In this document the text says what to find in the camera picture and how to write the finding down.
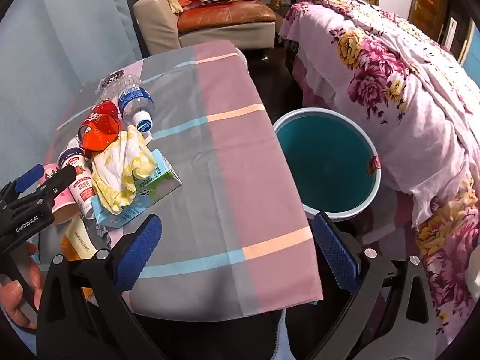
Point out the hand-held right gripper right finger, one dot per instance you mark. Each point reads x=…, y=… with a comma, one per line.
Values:
x=335, y=255

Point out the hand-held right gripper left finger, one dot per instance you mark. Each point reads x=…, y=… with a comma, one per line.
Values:
x=137, y=255

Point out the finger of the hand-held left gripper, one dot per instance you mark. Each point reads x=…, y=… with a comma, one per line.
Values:
x=32, y=175
x=60, y=180

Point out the pink paper cup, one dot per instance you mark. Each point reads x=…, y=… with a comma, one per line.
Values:
x=62, y=204

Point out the small white yogurt bottle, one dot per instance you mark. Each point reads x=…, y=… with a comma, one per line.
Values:
x=71, y=157
x=84, y=193

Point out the light blue carton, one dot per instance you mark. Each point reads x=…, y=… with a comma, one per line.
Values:
x=161, y=183

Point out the teal plastic bucket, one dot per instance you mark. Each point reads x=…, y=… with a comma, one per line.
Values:
x=326, y=165

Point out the person's left hand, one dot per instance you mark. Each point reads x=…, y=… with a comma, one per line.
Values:
x=15, y=296

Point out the grey printed packet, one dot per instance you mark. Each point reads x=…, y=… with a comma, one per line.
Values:
x=101, y=232

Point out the yellow white crumpled cloth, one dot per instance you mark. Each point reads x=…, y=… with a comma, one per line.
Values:
x=112, y=172

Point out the yellow snack packet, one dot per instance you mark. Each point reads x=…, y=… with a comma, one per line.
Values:
x=79, y=238

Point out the red plastic cup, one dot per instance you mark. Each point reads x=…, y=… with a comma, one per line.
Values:
x=104, y=109
x=103, y=135

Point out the clear plastic water bottle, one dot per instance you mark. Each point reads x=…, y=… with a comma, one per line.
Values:
x=135, y=101

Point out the checked pink grey tablecloth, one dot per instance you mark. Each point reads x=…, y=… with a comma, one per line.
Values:
x=232, y=157

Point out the pink bed skirt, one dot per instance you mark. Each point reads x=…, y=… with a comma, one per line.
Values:
x=311, y=82

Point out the beige orange leather sofa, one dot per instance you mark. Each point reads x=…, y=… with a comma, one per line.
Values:
x=225, y=17

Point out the blue sliding wardrobe door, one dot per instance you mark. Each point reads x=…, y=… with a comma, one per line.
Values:
x=471, y=50

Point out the white leaning board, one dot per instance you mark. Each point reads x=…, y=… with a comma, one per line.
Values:
x=452, y=30

